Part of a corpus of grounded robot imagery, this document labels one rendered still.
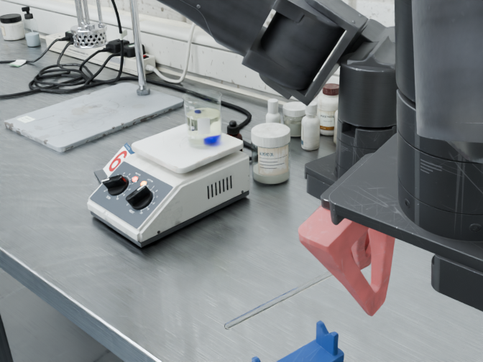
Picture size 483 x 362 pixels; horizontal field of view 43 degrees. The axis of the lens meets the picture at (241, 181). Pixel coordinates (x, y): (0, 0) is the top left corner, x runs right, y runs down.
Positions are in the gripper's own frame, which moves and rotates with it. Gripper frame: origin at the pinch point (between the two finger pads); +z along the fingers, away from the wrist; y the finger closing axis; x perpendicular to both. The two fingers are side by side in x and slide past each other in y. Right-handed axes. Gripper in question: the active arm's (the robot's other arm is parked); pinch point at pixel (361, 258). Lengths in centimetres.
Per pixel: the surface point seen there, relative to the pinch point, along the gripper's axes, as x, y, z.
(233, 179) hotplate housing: -6.5, 30.4, 5.7
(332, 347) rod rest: 4.4, -1.1, 8.0
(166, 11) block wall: -35, 96, -3
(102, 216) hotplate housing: 10.9, 37.0, 8.4
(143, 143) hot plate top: 1.9, 40.5, 1.3
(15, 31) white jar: -14, 148, 8
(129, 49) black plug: -24, 97, 4
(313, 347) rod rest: 5.1, 0.8, 9.0
